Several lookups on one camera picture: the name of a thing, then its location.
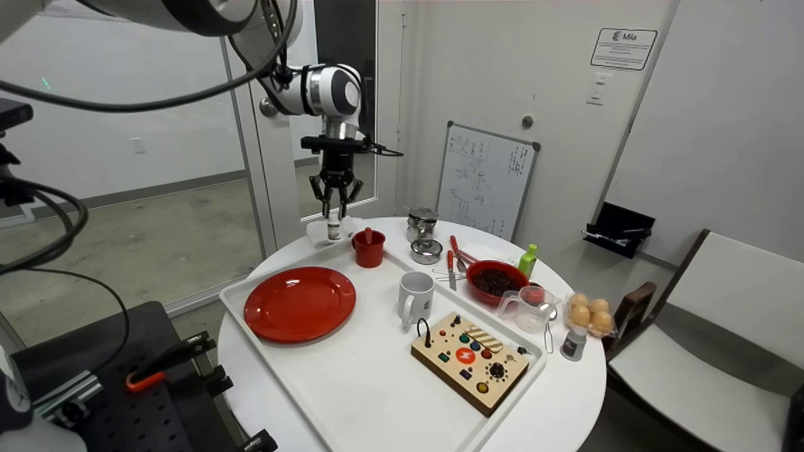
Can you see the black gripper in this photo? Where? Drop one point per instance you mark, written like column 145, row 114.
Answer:
column 337, row 170

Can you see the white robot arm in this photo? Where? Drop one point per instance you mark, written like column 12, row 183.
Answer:
column 260, row 34

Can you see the small grey shaker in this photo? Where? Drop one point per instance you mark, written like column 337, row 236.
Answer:
column 574, row 345

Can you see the red cup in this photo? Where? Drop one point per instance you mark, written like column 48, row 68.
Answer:
column 367, row 248

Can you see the metal canister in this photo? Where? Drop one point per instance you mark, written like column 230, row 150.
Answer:
column 421, row 224

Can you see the red plate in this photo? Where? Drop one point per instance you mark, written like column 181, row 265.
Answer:
column 299, row 305

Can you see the white mug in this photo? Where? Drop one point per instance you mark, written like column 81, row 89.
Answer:
column 416, row 298

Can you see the round white table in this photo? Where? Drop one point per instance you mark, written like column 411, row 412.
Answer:
column 558, row 412

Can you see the leaning whiteboard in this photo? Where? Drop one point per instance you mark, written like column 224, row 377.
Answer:
column 483, row 180

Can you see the white plastic tray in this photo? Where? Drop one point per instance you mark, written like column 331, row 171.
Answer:
column 360, row 388

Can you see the red bowl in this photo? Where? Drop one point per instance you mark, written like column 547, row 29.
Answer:
column 491, row 280

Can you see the green bottle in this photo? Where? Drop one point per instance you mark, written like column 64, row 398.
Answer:
column 529, row 260

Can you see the wooden busy board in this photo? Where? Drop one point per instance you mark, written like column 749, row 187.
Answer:
column 476, row 363

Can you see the clear measuring cup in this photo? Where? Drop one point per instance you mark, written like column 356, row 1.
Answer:
column 532, row 309

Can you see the black orange clamp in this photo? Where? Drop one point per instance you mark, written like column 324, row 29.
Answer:
column 157, row 371

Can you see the egg carton with eggs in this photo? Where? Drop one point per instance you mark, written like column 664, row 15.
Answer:
column 589, row 315

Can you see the white chair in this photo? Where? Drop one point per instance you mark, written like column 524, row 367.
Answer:
column 730, row 309

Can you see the red handled scissors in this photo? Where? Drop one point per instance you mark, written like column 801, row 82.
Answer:
column 459, row 261

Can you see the black wall holder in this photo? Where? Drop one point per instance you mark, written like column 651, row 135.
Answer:
column 618, row 229

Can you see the wall notice sign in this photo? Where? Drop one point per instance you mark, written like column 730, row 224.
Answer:
column 623, row 48

